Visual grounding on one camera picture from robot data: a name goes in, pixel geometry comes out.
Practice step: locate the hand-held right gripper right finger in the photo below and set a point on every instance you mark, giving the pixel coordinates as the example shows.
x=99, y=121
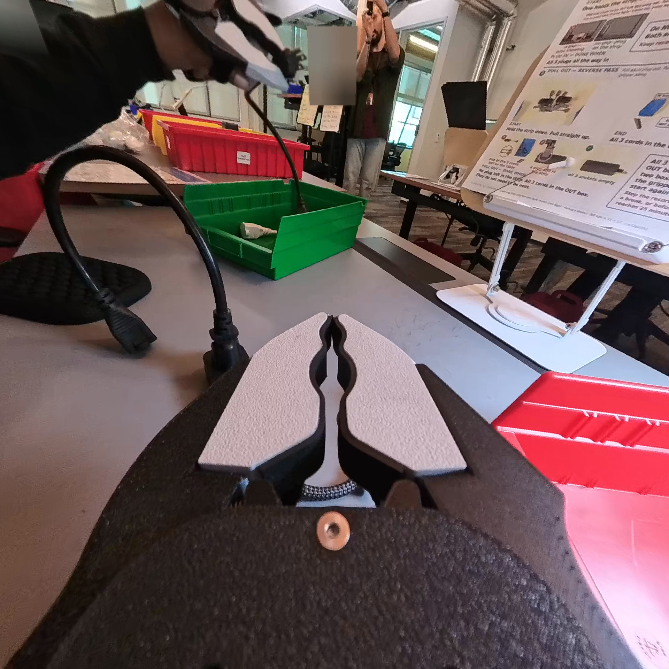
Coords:
x=397, y=407

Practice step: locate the clear plastic bag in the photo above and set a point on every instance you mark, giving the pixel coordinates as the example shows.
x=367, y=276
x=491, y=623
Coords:
x=123, y=133

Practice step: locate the person's left hand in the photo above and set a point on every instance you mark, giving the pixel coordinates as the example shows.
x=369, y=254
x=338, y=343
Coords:
x=167, y=47

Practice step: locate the hanging paper sheets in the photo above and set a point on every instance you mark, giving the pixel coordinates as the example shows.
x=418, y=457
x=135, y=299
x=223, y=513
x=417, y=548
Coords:
x=329, y=117

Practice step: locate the brown table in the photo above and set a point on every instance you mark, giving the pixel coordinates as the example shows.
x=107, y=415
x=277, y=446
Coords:
x=418, y=183

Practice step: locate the instruction sheet board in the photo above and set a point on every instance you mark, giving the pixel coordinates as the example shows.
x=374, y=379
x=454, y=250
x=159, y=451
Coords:
x=575, y=130

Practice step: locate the white plug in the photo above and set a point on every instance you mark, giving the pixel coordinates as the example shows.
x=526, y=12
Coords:
x=253, y=230

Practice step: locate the white paper sheet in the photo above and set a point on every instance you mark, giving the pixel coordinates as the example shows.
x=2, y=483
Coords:
x=130, y=170

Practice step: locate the person's left forearm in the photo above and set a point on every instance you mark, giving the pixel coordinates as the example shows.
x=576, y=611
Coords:
x=78, y=78

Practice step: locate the green plastic bin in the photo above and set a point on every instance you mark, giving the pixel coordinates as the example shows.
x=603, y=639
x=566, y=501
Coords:
x=313, y=235

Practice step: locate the yellow plastic bin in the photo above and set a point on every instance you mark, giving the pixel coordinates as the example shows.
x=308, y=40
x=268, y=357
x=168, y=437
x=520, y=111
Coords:
x=159, y=138

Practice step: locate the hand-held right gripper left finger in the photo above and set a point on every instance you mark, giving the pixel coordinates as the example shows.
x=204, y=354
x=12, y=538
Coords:
x=266, y=402

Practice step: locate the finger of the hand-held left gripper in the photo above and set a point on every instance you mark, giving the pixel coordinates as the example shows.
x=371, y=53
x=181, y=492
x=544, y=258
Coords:
x=258, y=62

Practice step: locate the red bin with white label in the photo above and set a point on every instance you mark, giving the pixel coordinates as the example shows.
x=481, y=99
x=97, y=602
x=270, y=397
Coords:
x=209, y=151

